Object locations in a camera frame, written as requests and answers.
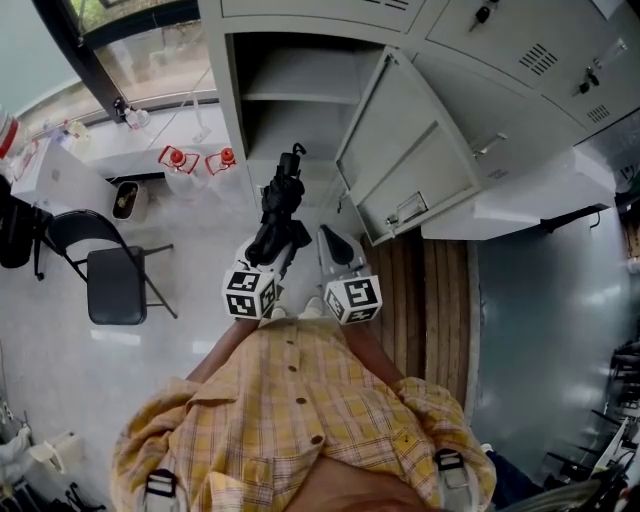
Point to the clear red-labelled plastic container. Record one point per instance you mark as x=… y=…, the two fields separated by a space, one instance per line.
x=12 y=135

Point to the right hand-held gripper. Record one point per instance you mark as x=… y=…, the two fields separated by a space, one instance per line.
x=357 y=295

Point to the black folding chair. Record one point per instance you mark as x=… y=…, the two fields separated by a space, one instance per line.
x=115 y=285

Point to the person's right forearm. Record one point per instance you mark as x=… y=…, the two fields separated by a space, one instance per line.
x=372 y=352

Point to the beige plastic box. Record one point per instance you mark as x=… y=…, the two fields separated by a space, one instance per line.
x=57 y=450

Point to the person's white shoe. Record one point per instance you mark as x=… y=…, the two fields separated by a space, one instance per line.
x=486 y=447
x=278 y=314
x=311 y=309

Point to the white trash bin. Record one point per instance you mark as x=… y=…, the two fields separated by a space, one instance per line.
x=135 y=205

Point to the black office chair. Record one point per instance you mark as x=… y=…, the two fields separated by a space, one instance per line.
x=17 y=230

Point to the white cardboard box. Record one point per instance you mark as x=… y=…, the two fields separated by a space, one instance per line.
x=65 y=180

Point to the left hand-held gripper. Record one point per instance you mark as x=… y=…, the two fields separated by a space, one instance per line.
x=240 y=295

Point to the grey metal locker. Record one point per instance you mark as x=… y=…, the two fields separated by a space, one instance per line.
x=500 y=100

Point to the clear acrylic stand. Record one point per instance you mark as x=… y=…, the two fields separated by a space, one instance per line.
x=202 y=127

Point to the black window frame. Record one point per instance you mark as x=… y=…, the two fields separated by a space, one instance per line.
x=82 y=55

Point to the black umbrella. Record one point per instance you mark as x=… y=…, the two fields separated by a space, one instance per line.
x=280 y=200

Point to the small dark bottle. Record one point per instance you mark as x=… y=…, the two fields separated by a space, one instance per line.
x=120 y=110

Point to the grey open locker door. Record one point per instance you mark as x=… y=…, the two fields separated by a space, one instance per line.
x=405 y=155

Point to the person's left white shoe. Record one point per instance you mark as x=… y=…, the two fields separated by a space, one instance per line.
x=278 y=314

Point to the white cabinet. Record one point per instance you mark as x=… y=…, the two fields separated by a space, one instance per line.
x=540 y=200

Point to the clear red-capped water bottle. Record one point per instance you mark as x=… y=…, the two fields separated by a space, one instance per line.
x=180 y=172
x=225 y=172

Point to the yellow plaid shirt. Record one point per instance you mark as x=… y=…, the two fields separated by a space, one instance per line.
x=280 y=415

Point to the small clear bottle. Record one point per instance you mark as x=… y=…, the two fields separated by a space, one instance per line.
x=137 y=119

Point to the person's left forearm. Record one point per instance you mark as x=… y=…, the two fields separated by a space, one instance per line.
x=222 y=350

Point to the brown wooden slatted bench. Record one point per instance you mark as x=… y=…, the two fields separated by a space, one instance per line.
x=440 y=310

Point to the person's right white shoe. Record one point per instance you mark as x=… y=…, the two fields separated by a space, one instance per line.
x=311 y=309

